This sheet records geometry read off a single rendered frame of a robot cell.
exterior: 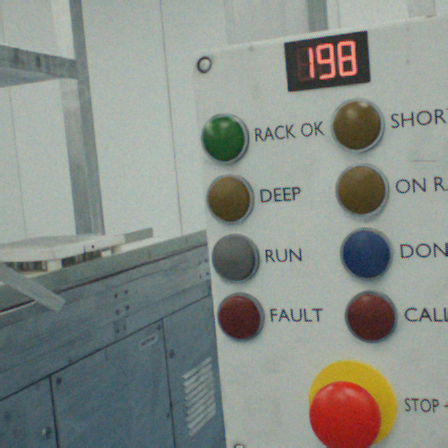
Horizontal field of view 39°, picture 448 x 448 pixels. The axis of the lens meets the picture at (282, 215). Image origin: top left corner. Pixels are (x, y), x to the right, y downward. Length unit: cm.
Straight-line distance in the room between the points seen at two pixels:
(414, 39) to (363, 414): 20
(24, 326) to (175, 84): 334
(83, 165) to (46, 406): 76
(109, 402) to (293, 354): 117
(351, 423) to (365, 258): 9
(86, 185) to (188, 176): 253
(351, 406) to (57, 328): 98
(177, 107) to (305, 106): 403
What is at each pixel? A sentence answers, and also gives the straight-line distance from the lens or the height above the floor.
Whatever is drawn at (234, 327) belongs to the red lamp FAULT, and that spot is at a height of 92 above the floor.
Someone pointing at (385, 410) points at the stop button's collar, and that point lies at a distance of 38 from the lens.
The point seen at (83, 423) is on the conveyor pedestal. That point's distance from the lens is 146.
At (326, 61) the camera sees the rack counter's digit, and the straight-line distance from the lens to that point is 36.
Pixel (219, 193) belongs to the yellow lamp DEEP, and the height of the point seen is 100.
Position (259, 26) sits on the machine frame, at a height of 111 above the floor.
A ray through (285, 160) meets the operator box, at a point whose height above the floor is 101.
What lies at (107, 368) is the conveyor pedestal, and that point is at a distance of 151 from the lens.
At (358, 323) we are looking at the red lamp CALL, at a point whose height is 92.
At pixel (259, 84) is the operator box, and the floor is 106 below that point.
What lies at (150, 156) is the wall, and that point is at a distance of 445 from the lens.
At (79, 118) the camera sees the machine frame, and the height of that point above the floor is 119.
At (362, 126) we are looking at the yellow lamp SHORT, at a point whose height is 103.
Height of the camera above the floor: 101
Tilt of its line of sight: 4 degrees down
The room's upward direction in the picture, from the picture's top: 5 degrees counter-clockwise
